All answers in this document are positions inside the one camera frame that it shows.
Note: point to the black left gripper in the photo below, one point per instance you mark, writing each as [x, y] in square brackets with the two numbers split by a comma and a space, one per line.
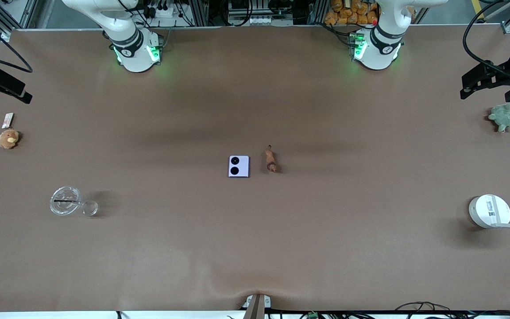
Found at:
[504, 74]

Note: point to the brown lion statue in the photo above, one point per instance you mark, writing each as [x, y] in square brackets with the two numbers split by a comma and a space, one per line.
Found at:
[270, 159]

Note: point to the lavender flip phone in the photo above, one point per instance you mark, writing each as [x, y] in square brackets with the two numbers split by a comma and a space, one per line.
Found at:
[239, 166]

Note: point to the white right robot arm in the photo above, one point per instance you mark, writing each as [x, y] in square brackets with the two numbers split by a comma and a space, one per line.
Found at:
[133, 53]

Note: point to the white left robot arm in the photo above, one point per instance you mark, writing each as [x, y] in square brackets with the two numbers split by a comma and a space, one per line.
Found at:
[379, 53]

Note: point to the small printed paper tag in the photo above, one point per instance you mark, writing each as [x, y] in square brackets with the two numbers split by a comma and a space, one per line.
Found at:
[7, 120]

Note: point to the green plush turtle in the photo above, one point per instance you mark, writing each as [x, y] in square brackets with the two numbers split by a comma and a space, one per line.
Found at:
[505, 116]

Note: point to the brown plush toy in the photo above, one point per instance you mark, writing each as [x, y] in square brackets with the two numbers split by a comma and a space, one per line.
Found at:
[8, 139]

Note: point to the clear round plastic lid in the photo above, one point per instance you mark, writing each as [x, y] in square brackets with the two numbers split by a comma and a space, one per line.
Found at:
[64, 195]

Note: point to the white round device with stand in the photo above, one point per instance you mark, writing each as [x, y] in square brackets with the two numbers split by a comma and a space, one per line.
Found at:
[487, 212]

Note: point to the orange snack bag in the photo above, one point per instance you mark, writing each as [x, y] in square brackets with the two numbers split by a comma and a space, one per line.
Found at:
[352, 13]

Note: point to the small clear cup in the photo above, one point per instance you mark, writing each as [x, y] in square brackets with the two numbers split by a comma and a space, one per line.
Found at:
[90, 208]

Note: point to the white power strip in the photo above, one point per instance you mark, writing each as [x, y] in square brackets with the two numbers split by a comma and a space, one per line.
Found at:
[161, 12]

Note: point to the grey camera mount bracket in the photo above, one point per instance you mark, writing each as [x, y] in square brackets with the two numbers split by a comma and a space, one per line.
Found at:
[256, 305]

